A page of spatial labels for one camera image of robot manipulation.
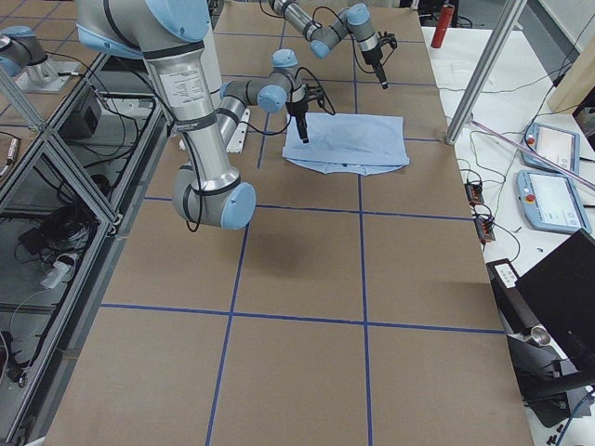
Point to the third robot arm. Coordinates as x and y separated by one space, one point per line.
24 58

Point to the near teach pendant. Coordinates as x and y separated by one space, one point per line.
550 202

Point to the black laptop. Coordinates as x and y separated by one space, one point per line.
560 292

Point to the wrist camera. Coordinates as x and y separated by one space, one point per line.
387 39
315 93

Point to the light blue t-shirt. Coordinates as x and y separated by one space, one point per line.
362 144

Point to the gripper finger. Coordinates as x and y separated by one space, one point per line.
302 128
381 76

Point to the black camera stand device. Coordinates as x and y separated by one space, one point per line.
551 386

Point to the black power box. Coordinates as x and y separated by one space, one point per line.
84 118

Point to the teach pendant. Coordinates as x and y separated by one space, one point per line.
550 202
559 146

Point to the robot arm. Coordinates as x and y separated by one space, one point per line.
169 37
354 22

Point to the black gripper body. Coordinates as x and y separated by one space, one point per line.
296 107
373 58

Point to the far teach pendant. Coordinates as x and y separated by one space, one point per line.
559 146

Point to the orange circuit board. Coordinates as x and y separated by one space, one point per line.
484 226
474 192

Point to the red bottle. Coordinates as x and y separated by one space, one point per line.
443 24

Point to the aluminium frame post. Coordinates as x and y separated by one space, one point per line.
495 44

